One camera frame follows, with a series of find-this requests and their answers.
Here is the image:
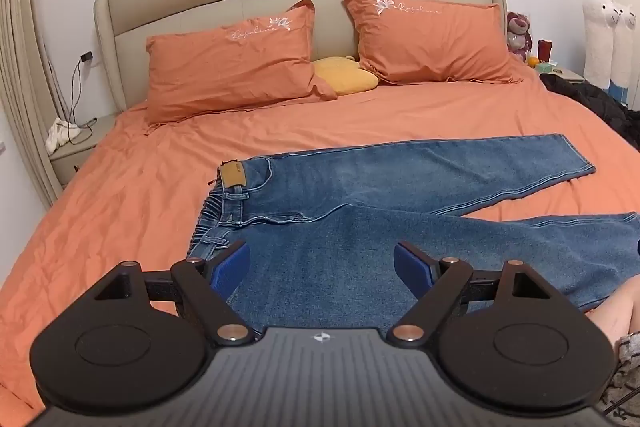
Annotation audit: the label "beige nightstand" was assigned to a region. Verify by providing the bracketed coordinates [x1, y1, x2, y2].
[49, 114, 118, 186]
[537, 66, 586, 84]

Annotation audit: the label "patterned grey clothing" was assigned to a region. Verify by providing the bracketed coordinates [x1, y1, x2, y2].
[597, 332, 640, 427]

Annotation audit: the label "white alpaca plush toy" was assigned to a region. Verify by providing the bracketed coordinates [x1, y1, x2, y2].
[612, 2, 638, 88]
[582, 0, 621, 90]

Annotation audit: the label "orange embroidered pillow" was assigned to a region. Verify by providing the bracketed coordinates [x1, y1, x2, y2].
[341, 0, 523, 86]
[145, 0, 338, 125]

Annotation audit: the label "orange bed sheet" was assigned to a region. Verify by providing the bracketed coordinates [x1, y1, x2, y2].
[0, 57, 640, 413]

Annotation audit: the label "black jacket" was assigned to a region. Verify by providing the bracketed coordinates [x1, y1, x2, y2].
[540, 74, 640, 152]

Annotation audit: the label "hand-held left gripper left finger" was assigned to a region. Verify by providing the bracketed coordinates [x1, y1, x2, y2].
[94, 240, 251, 348]

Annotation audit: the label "pink plush bear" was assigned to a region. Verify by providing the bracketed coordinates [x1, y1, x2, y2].
[506, 11, 533, 62]

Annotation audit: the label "black charging cable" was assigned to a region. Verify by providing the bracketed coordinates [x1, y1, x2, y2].
[67, 57, 98, 130]

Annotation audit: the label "beige pleated curtain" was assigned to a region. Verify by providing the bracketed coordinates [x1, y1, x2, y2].
[0, 0, 66, 208]

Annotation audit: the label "white crumpled cloth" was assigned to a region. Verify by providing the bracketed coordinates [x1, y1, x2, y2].
[45, 117, 81, 154]

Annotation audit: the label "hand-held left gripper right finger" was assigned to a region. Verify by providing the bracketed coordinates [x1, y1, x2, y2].
[386, 241, 552, 348]

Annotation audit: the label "blue denim pants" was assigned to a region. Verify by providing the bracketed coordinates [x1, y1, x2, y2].
[187, 133, 640, 340]

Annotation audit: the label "yellow cushion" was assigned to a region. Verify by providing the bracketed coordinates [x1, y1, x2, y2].
[311, 55, 379, 96]

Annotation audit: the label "blue box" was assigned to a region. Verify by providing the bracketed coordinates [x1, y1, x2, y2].
[609, 82, 631, 108]

